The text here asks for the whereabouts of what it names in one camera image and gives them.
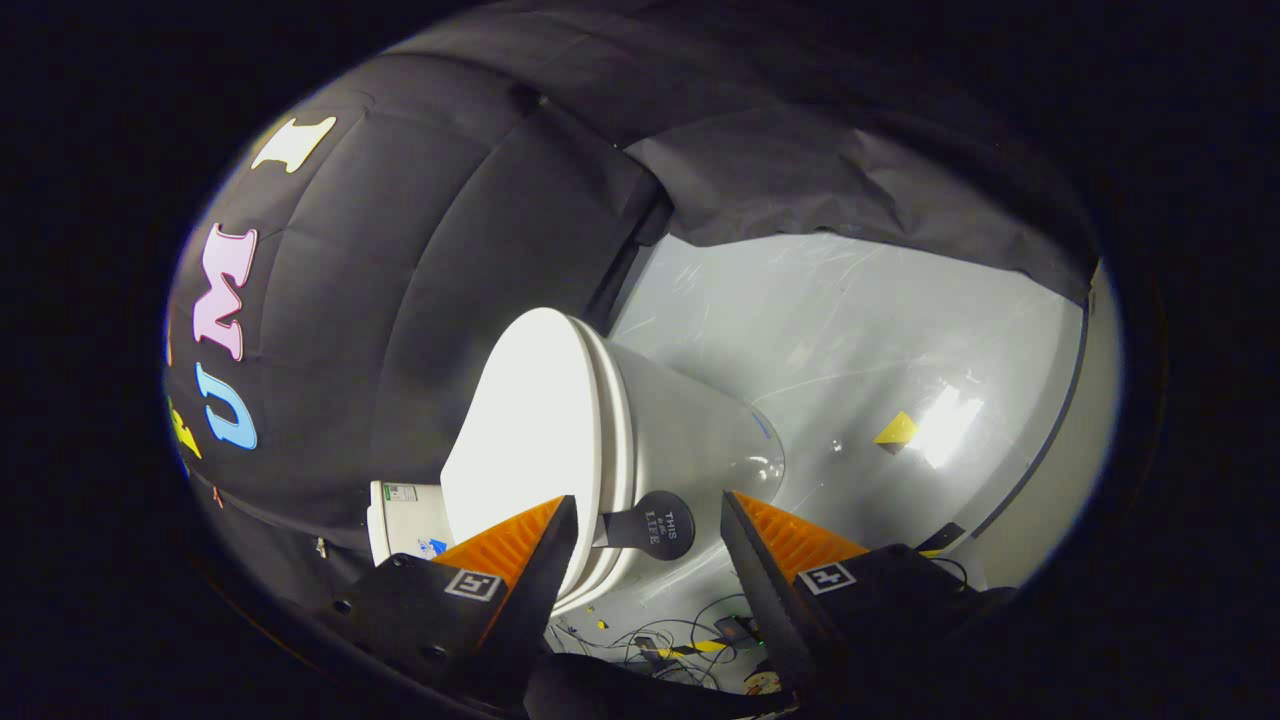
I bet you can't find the yellow floor tape patch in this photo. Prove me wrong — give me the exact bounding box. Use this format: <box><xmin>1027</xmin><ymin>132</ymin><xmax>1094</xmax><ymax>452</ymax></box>
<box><xmin>873</xmin><ymin>410</ymin><xmax>919</xmax><ymax>455</ymax></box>

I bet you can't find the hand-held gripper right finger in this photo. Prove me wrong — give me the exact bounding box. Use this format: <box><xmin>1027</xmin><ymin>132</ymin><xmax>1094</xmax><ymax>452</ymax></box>
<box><xmin>720</xmin><ymin>490</ymin><xmax>1011</xmax><ymax>716</ymax></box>

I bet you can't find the white toilet bowl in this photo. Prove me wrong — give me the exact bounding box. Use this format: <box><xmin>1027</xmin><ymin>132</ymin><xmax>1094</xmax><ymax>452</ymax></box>
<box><xmin>598</xmin><ymin>340</ymin><xmax>787</xmax><ymax>613</ymax></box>

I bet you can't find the black backdrop cloth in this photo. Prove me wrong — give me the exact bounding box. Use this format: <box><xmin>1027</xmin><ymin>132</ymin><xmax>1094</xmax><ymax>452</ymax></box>
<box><xmin>165</xmin><ymin>0</ymin><xmax>1096</xmax><ymax>561</ymax></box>

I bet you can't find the tangle of black cables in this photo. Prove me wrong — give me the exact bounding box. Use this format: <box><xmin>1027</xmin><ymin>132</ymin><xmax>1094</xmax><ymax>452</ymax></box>
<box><xmin>550</xmin><ymin>592</ymin><xmax>773</xmax><ymax>693</ymax></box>

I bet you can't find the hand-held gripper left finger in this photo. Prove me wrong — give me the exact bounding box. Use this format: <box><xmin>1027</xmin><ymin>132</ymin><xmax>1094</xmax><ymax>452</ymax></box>
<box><xmin>320</xmin><ymin>494</ymin><xmax>579</xmax><ymax>716</ymax></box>

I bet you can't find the black round lid lift handle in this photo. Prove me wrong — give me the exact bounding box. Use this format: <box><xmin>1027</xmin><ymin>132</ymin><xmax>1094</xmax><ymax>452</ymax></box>
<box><xmin>592</xmin><ymin>490</ymin><xmax>696</xmax><ymax>561</ymax></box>

